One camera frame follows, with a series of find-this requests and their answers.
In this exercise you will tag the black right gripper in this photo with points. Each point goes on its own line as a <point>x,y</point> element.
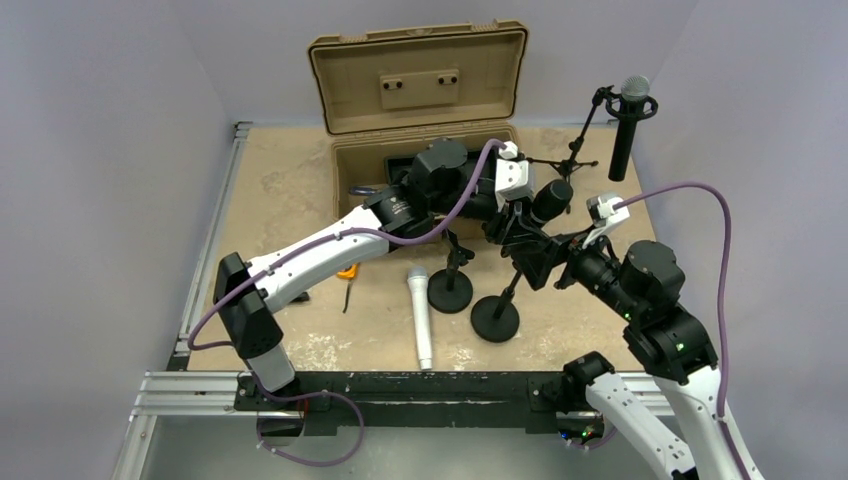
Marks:
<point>537,263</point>

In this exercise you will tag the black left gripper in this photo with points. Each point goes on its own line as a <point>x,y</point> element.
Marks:
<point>509,225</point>

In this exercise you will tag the black handheld microphone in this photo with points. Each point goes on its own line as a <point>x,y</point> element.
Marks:
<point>549,202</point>

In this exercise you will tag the black round-base mic stand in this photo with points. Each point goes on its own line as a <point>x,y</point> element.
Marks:
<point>449,290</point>

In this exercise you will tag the white handheld microphone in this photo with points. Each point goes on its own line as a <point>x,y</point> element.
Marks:
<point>417,281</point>

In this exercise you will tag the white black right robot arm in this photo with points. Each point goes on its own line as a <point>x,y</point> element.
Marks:
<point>672,345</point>

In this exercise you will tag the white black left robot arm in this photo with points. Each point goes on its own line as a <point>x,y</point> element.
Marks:
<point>440,185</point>

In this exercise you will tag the silver-head black microphone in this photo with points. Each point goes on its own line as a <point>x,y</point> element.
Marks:
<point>629,106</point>

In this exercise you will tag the red blue screwdriver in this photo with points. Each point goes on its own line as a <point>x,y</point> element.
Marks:
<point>362,191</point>

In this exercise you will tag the yellow tape measure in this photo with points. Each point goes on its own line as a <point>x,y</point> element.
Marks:
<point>348,275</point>

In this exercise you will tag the tan plastic toolbox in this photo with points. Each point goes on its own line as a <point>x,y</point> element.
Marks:
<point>390,93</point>

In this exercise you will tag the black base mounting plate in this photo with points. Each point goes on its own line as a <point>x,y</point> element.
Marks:
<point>318,403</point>

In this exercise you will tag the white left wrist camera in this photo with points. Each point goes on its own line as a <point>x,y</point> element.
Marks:
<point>514,176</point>

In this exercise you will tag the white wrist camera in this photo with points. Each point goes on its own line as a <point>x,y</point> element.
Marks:
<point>514,176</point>
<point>606,215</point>

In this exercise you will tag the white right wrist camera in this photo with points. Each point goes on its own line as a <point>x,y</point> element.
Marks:
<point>606,215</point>

